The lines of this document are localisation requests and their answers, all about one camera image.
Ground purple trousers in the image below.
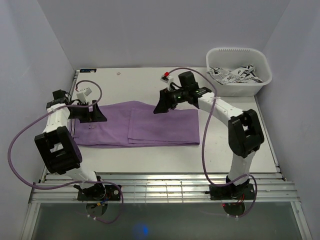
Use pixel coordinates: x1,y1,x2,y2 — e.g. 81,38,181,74
70,101,200,148

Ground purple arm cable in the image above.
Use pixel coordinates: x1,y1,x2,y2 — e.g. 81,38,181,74
7,79,125,224
163,66,258,219

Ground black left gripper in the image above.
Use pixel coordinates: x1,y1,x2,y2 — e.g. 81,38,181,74
68,100,108,124

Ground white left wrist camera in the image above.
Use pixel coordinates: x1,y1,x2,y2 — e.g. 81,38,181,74
76,87,92,104

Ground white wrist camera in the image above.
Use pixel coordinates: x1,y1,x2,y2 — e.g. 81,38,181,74
76,87,92,104
160,72,174,89

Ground white plastic basket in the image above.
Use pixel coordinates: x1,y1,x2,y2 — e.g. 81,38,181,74
206,47,273,97

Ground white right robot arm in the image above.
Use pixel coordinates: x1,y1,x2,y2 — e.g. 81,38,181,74
153,69,265,200

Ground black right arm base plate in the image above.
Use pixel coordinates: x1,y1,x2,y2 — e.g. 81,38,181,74
205,183,256,201

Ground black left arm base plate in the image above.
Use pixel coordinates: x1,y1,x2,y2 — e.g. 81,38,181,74
76,184,121,202

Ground black white printed trousers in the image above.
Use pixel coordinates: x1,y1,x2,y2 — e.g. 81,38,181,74
207,64,263,85

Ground aluminium rail frame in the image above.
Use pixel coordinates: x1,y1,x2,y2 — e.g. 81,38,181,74
19,139,313,240

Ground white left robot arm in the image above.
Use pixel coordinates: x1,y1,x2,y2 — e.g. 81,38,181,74
34,89,107,200

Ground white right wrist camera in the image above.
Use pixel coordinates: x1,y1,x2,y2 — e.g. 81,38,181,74
160,72,174,89

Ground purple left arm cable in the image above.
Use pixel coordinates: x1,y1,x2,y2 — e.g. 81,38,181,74
7,79,125,224

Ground black blue label sticker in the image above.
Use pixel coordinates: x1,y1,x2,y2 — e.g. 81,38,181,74
79,68,97,73

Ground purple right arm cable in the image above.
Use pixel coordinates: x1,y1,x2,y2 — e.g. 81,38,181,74
163,66,258,219

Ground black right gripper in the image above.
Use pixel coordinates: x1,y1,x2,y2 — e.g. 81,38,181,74
153,87,188,114

